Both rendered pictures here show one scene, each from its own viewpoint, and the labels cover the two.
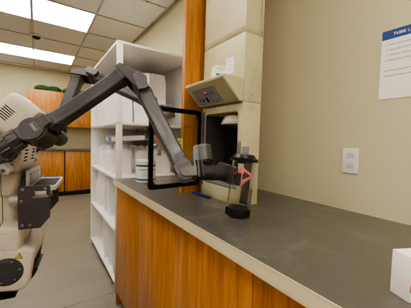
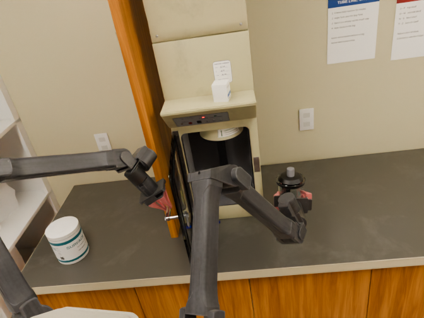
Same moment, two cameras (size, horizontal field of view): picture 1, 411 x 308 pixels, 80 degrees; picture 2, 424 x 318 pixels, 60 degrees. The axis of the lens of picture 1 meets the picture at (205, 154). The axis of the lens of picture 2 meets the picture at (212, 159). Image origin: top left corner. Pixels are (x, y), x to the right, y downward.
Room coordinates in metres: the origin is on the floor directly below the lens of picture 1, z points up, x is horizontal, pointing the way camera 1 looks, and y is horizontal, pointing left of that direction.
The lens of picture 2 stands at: (0.44, 0.88, 1.97)
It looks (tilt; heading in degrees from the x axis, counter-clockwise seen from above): 30 degrees down; 311
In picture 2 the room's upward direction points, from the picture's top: 10 degrees counter-clockwise
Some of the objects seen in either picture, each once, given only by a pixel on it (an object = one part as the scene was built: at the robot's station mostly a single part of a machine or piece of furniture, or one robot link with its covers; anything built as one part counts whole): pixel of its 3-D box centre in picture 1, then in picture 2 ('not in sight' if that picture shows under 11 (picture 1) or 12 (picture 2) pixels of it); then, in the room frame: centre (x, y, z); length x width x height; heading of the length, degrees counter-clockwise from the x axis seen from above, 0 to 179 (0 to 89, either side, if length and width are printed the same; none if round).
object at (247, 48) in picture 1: (239, 123); (216, 126); (1.29, -0.17, 1.33); 0.32 x 0.25 x 0.77; 34
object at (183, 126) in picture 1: (176, 148); (182, 199); (1.24, 0.15, 1.19); 0.30 x 0.01 x 0.40; 129
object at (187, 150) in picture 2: (238, 149); (220, 154); (1.29, -0.17, 1.19); 0.26 x 0.24 x 0.35; 34
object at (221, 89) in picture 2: (218, 73); (221, 91); (1.15, -0.05, 1.54); 0.05 x 0.05 x 0.06; 23
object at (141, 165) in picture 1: (145, 170); (67, 240); (1.69, 0.41, 1.02); 0.13 x 0.13 x 0.15
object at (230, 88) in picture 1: (211, 93); (210, 114); (1.19, -0.02, 1.46); 0.32 x 0.12 x 0.10; 34
